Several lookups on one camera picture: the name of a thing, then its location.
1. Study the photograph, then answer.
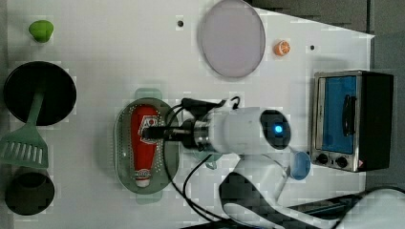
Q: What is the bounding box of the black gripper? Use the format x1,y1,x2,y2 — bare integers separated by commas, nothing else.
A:
141,118,204,151

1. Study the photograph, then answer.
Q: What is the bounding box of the red ketchup bottle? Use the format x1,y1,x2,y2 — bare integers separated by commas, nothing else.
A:
131,105,159,188

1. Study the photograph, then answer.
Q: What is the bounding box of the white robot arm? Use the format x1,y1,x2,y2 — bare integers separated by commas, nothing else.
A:
141,107,404,229

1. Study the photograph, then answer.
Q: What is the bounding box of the green strainer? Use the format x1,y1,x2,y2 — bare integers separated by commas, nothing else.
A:
114,88,181,205

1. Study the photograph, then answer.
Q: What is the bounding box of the green slotted spatula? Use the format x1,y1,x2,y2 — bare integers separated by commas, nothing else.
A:
0,93,49,169

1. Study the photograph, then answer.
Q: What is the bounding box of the grey round plate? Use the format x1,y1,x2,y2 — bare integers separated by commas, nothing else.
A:
200,0,266,77

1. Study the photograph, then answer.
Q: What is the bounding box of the dark cylindrical cup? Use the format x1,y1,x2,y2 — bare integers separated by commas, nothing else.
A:
5,172,55,216

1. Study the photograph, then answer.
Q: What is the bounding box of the black round pan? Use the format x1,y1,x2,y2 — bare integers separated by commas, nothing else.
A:
3,61,76,126

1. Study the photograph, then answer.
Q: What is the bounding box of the green pear toy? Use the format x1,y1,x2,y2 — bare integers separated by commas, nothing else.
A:
29,20,54,43

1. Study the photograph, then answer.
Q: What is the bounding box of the blue bowl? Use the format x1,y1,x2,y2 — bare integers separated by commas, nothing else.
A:
289,152,311,180

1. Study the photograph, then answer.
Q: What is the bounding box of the orange slice toy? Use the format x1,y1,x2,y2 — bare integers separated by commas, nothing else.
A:
273,40,290,56

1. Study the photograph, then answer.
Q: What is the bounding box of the silver black toaster oven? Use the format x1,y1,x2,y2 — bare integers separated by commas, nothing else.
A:
310,71,394,173

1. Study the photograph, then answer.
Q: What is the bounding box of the black cable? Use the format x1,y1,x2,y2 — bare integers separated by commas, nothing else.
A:
161,96,242,223

